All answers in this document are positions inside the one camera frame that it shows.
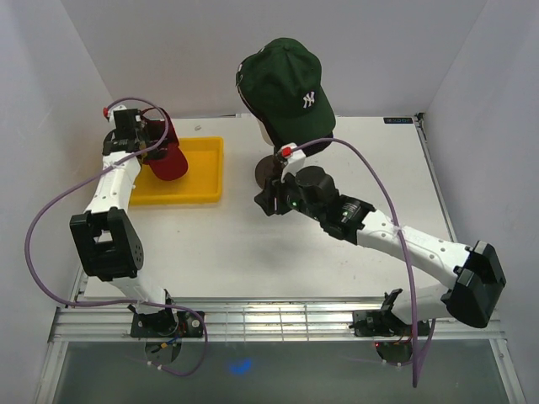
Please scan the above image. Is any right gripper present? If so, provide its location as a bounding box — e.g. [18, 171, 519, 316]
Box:
[253, 165, 323, 223]

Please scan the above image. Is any red cap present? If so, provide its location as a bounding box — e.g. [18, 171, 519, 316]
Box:
[139, 108, 189, 181]

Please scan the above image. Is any dark green cap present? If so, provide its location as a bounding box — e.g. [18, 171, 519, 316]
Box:
[235, 37, 336, 149]

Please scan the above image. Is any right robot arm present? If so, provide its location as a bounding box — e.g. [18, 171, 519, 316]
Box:
[254, 166, 506, 337]

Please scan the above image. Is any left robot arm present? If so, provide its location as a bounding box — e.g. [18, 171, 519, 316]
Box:
[69, 105, 179, 337]

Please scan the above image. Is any beige mannequin head stand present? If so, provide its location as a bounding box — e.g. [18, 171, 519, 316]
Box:
[254, 117, 286, 189]

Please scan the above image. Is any yellow plastic tray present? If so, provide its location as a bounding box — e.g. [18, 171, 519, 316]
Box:
[130, 137, 224, 206]

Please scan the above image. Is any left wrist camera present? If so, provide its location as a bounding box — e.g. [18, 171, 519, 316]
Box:
[103, 104, 127, 125]

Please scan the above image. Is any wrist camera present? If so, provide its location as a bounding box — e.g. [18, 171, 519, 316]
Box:
[103, 104, 127, 125]
[276, 143, 307, 183]

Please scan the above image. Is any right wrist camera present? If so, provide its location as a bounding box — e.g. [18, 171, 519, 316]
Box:
[276, 143, 307, 183]

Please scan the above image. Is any aluminium frame rail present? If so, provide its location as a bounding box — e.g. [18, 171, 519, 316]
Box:
[48, 296, 506, 344]

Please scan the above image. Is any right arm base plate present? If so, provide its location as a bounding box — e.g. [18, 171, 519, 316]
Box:
[350, 310, 412, 337]

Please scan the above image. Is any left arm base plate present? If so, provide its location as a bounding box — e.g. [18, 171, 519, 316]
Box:
[130, 309, 204, 338]

